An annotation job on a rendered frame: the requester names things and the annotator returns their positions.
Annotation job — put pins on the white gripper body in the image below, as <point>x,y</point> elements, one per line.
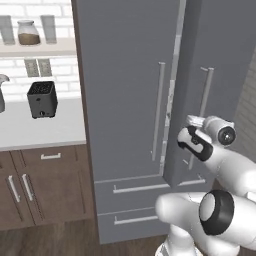
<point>195,120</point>

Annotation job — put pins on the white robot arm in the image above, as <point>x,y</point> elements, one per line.
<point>230,166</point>

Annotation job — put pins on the narrow grey fridge door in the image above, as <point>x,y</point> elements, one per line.
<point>193,50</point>

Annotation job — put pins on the wide grey fridge door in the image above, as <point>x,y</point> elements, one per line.
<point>123,83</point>

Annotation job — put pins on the tall grey fridge drawer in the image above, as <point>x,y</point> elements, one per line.
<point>133,200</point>

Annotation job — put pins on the low grey fridge drawer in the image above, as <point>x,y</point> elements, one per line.
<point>133,231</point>

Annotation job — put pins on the grey fridge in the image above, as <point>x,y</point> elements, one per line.
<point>100,230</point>

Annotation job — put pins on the brown cupboard drawer front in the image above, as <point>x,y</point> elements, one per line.
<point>66,155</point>

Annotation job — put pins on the wide brown cupboard door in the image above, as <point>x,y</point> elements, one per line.
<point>60,193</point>

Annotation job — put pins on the black toaster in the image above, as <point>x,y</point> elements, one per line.
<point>42,100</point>

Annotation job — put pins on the glass jar with brown contents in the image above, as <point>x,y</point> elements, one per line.
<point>28,35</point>

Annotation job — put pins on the grey kettle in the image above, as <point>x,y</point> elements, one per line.
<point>2,96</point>

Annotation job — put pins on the narrow brown cupboard door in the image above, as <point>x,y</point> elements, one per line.
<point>6,206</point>

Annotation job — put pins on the pale grey canister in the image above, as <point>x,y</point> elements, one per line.
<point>6,30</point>

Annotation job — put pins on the grey wall socket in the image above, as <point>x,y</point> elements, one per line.
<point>30,68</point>
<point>44,67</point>

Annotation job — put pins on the white wall shelf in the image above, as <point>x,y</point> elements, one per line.
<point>36,48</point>

